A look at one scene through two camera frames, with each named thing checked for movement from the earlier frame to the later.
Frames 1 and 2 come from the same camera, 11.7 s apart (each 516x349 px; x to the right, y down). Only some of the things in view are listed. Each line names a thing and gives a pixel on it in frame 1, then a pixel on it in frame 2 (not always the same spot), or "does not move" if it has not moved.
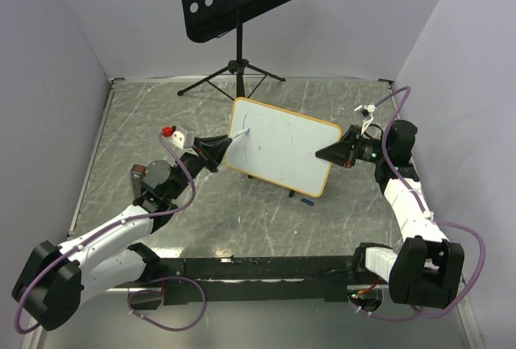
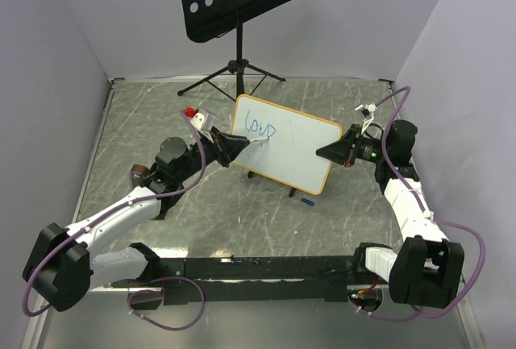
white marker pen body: x=237 y=134 -> x=258 y=139
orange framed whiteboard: x=280 y=147 does not move
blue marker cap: x=307 y=201 does not move
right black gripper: x=341 y=152 does not move
